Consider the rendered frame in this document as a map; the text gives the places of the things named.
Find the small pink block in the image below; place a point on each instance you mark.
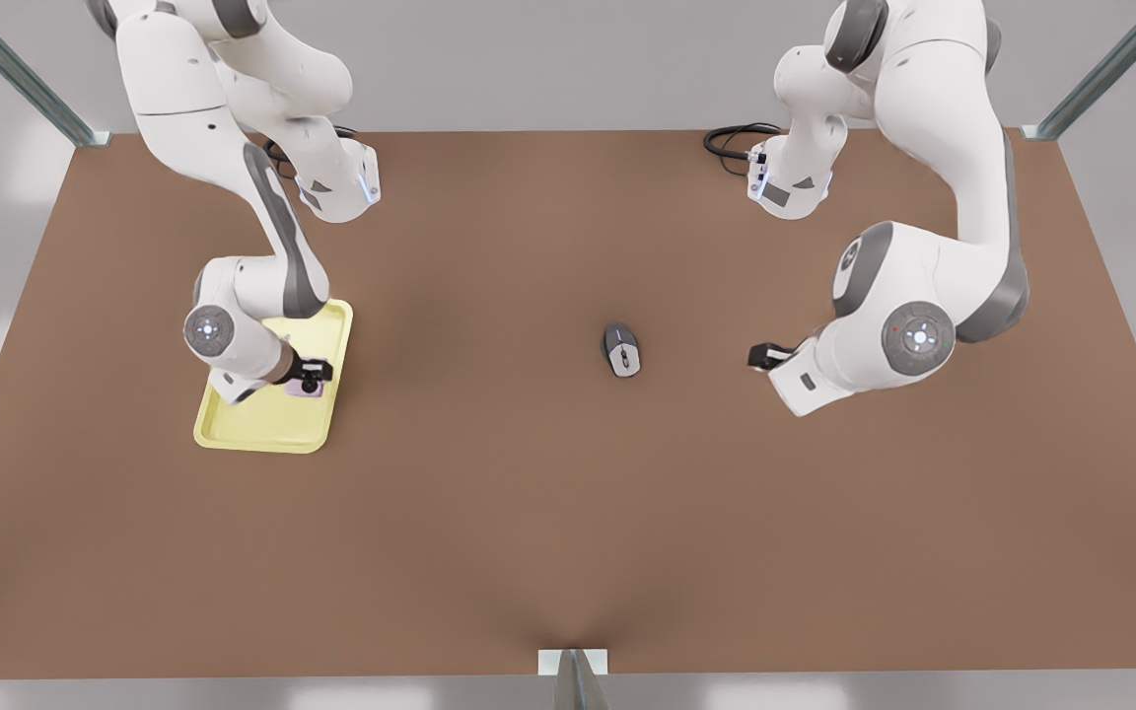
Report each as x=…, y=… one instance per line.
x=294, y=389

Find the silver frame post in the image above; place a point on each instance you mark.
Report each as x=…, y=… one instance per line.
x=1100, y=74
x=576, y=680
x=21, y=74

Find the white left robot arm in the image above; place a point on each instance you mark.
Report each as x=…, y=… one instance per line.
x=933, y=286

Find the grey computer mouse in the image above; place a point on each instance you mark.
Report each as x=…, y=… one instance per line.
x=621, y=349

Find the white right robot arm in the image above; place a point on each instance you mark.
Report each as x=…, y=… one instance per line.
x=277, y=237

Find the pale yellow tray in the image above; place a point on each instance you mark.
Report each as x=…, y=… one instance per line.
x=277, y=414

